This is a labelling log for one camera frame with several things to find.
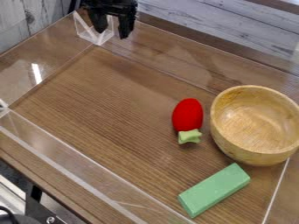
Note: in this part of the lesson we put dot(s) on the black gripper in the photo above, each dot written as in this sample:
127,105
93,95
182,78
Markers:
123,8

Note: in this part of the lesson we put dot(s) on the red plush strawberry toy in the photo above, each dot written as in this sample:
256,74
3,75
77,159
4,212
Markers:
187,120

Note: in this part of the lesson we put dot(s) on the wooden bowl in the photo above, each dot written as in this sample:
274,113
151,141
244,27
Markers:
254,125

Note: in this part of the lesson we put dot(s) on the black table leg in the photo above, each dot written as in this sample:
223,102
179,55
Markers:
36,193

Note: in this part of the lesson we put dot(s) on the green rectangular block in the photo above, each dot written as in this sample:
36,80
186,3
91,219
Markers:
212,190

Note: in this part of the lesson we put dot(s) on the clear acrylic corner bracket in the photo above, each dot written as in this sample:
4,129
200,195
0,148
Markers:
88,33

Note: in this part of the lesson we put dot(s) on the clear acrylic tray wall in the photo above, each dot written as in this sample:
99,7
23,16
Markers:
85,128

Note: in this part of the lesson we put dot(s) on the black metal bracket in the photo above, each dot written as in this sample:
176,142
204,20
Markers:
36,211

